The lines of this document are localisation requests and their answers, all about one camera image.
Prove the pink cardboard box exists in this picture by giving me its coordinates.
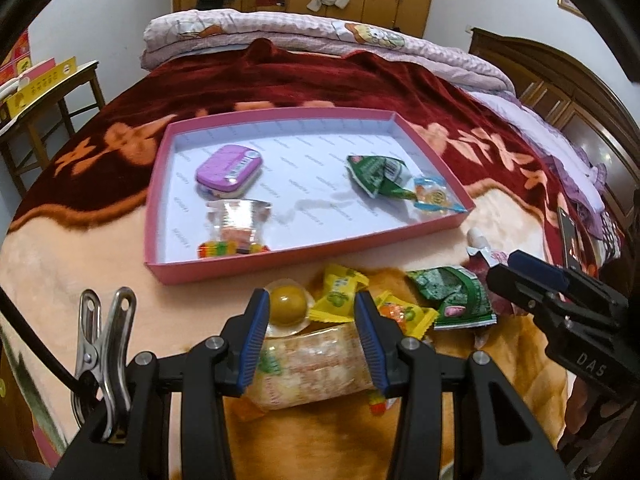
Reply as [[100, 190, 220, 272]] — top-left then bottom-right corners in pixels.
[[144, 106, 476, 286]]

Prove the blue candy packet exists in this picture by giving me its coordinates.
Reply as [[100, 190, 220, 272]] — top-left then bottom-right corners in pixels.
[[412, 176, 463, 215]]

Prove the green packet with pink label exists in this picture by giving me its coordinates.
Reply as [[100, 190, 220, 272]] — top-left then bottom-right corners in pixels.
[[405, 266, 498, 332]]

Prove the red patterned wall cloth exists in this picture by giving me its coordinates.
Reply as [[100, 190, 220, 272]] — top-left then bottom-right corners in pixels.
[[0, 30, 32, 86]]

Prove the white paper roll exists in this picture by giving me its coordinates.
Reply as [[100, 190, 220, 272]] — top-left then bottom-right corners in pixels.
[[0, 74, 31, 98]]

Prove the framed wall picture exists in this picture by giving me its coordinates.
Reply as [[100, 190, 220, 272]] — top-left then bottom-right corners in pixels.
[[557, 0, 591, 23]]

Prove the smartphone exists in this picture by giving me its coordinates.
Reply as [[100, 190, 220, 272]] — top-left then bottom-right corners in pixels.
[[556, 206, 586, 273]]

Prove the clear rainbow-striped snack packet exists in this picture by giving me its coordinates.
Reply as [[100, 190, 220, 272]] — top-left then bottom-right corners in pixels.
[[197, 199, 273, 260]]

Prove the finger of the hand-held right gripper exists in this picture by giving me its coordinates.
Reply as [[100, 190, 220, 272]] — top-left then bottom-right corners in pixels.
[[509, 250, 576, 286], [486, 264, 556, 321]]

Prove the pink checked quilt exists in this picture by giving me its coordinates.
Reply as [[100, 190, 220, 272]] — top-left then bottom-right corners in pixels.
[[139, 8, 516, 96]]

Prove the metal spring clip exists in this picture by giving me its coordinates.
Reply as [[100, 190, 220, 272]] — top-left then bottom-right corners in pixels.
[[70, 286, 138, 443]]

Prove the large green snack packet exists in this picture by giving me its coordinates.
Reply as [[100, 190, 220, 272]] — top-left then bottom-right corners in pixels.
[[346, 154, 418, 202]]

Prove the dark wooden headboard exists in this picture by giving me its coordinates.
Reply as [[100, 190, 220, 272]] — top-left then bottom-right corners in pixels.
[[467, 27, 640, 241]]

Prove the orange rice cracker packet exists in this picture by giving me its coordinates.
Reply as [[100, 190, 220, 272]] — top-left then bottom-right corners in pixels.
[[232, 320, 401, 418]]

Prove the purple tin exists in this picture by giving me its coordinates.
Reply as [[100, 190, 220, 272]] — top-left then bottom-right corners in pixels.
[[195, 144, 263, 196]]

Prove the black cable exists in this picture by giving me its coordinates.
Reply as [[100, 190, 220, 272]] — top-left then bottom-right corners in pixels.
[[0, 285, 81, 401]]

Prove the maroon snack packet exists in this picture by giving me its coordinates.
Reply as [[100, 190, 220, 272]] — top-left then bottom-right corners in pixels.
[[465, 227, 531, 318]]

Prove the lilac ruffled bed sheet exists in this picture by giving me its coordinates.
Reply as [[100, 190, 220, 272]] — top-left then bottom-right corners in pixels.
[[470, 90, 626, 261]]

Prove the wooden side table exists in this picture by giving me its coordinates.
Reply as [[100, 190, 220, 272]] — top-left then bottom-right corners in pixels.
[[0, 60, 106, 196]]

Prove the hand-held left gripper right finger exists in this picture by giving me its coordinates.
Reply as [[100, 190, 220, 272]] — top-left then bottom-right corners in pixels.
[[354, 290, 571, 480]]

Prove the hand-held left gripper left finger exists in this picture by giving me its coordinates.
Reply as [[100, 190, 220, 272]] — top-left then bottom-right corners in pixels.
[[50, 287, 272, 480]]

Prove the yellow cardboard box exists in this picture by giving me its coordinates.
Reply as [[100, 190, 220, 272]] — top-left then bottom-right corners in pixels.
[[5, 56, 78, 116]]

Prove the yellow candy packet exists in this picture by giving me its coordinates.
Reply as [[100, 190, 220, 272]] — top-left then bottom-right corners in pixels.
[[307, 264, 371, 323], [375, 290, 440, 341]]

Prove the clear packet with yellow ball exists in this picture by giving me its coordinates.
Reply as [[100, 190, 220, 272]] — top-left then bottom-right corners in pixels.
[[262, 277, 316, 338]]

